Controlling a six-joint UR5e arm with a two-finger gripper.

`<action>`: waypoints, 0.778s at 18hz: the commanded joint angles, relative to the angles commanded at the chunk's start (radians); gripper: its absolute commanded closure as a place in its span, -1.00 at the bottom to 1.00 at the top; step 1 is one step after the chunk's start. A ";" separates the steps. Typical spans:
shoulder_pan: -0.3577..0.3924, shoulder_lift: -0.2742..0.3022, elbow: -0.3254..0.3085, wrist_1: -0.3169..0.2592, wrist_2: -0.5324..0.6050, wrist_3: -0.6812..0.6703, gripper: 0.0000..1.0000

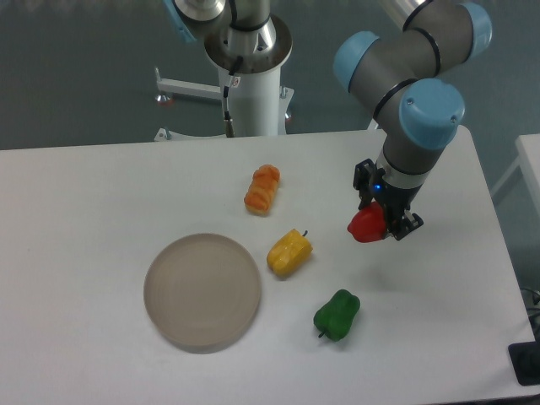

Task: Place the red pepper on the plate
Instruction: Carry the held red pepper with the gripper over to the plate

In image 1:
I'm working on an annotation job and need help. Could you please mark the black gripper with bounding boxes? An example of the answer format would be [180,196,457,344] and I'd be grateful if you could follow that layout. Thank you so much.
[353,159,424,240]

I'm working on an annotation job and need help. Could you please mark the red bell pepper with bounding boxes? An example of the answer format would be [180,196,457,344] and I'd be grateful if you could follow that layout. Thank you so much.
[347,202,386,243]

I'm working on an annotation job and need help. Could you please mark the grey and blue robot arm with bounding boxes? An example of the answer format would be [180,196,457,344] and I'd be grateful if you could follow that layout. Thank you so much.
[165,1,492,243]

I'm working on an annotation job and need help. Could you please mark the yellow bell pepper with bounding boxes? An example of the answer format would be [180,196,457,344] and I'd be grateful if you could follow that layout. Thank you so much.
[266,229,313,278]

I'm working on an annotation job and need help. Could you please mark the orange bell pepper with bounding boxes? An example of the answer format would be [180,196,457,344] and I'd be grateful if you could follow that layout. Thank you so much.
[244,165,280,215]

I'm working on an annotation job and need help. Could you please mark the green bell pepper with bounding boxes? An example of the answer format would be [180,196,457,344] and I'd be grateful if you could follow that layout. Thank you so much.
[313,289,361,342]

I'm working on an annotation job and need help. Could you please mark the round beige plate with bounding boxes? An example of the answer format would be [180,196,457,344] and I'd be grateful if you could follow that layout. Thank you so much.
[143,233,262,354]

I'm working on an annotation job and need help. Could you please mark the white side table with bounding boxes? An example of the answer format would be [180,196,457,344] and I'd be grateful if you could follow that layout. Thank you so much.
[490,133,539,203]

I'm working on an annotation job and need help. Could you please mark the black box at table edge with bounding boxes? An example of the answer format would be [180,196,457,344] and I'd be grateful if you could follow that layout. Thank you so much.
[508,341,540,386]

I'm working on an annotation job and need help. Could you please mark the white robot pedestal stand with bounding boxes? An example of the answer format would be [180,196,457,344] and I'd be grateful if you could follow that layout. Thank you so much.
[152,14,295,143]

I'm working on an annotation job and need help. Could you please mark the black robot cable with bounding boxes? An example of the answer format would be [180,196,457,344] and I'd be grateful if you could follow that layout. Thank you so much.
[221,0,246,138]

